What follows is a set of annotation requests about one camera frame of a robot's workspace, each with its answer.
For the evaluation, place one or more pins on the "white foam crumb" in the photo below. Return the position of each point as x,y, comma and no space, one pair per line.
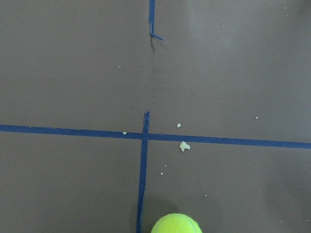
184,146

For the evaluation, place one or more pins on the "yellow tennis ball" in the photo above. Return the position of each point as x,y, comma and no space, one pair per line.
176,223

